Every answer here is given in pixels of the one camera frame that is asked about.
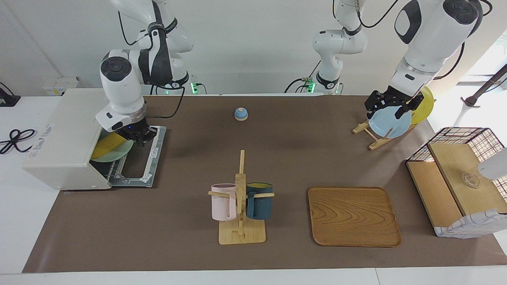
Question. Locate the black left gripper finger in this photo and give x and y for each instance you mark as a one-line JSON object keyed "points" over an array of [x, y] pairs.
{"points": [[375, 101], [404, 107]]}

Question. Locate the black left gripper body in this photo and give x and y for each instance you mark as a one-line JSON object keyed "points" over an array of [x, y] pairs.
{"points": [[398, 95]]}

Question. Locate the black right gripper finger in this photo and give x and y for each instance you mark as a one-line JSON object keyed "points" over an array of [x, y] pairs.
{"points": [[139, 141], [152, 132]]}

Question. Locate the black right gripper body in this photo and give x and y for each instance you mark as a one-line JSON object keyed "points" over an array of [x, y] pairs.
{"points": [[134, 130]]}

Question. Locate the toaster oven glass door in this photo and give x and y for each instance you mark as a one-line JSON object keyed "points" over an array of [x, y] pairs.
{"points": [[156, 158]]}

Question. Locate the pale green plate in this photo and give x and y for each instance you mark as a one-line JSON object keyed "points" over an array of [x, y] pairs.
{"points": [[119, 154]]}

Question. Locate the yellow corn cob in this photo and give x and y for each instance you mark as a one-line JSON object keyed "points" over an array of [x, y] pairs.
{"points": [[105, 146]]}

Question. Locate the white toaster oven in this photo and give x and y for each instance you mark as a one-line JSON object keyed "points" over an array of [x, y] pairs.
{"points": [[67, 138]]}

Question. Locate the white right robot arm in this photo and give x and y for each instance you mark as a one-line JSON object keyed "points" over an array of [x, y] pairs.
{"points": [[121, 91]]}

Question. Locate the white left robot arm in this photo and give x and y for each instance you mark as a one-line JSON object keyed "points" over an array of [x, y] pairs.
{"points": [[431, 31]]}

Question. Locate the yellow plate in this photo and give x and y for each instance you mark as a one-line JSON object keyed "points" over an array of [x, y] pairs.
{"points": [[424, 107]]}

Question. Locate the light blue plate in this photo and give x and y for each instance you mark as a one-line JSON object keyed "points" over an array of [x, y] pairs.
{"points": [[386, 124]]}

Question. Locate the wooden plate rack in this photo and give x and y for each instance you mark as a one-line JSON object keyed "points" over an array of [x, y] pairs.
{"points": [[376, 145]]}

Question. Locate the black stand pole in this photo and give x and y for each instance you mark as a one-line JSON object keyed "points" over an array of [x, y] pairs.
{"points": [[470, 101]]}

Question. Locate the wooden step shelf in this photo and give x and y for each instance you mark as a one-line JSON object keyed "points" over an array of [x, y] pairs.
{"points": [[447, 166]]}

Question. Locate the small blue bell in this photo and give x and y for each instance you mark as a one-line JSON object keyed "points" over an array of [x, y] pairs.
{"points": [[241, 114]]}

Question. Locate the small clear glass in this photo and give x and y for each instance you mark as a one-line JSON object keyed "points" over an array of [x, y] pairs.
{"points": [[471, 180]]}

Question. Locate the pink mug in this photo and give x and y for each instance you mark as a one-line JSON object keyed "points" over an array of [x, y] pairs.
{"points": [[222, 206]]}

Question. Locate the brown table mat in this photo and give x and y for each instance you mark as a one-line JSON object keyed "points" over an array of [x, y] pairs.
{"points": [[178, 237]]}

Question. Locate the wooden tray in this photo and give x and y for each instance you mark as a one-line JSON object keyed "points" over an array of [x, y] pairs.
{"points": [[328, 221]]}

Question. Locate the black clamp foot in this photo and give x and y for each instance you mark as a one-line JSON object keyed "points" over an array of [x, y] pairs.
{"points": [[8, 99]]}

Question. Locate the dark blue mug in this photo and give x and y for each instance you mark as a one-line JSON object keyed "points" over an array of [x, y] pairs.
{"points": [[261, 208]]}

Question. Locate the wooden mug rack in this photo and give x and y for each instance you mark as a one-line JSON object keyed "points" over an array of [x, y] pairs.
{"points": [[241, 237]]}

